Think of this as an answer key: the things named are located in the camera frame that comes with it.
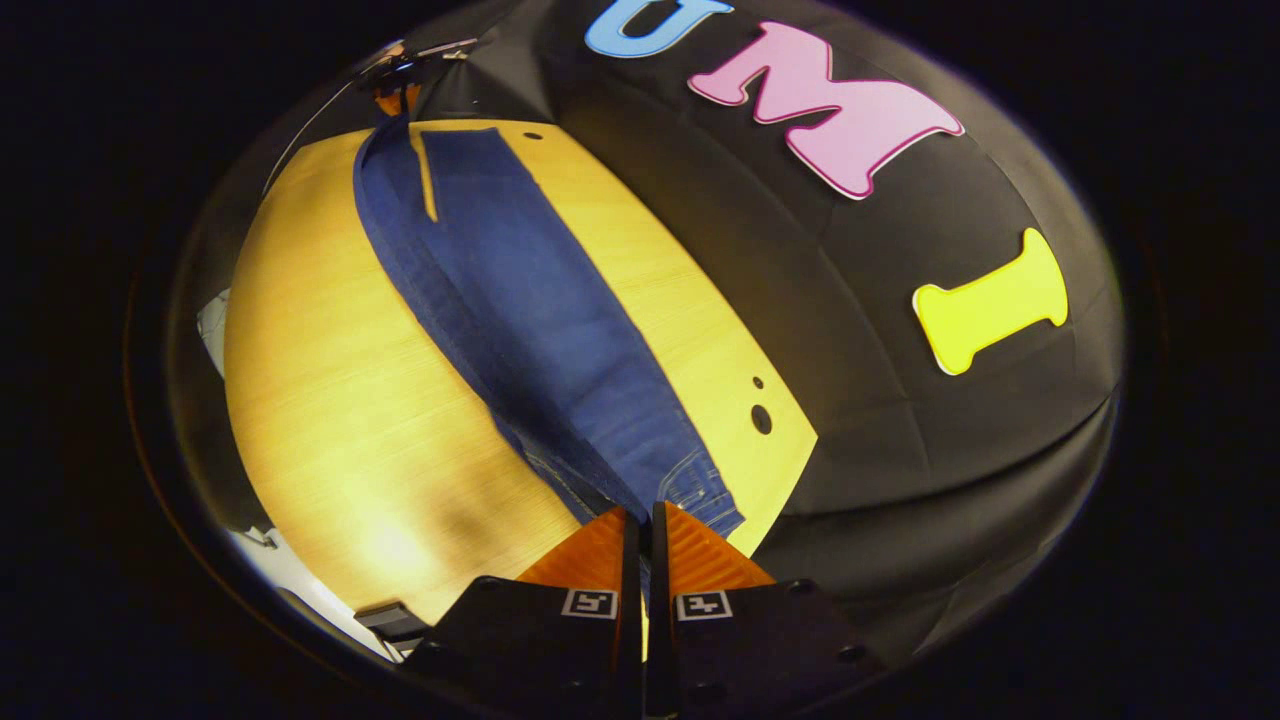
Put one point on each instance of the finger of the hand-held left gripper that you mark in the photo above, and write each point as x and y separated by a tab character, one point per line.
397	100

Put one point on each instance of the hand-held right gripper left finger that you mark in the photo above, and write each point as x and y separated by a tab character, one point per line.
560	640

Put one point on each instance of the blue denim jeans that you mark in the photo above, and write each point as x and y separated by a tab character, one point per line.
520	300

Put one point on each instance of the small silver clip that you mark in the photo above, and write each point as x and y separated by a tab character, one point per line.
455	46

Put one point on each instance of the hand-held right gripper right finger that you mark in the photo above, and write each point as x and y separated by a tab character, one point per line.
740	640

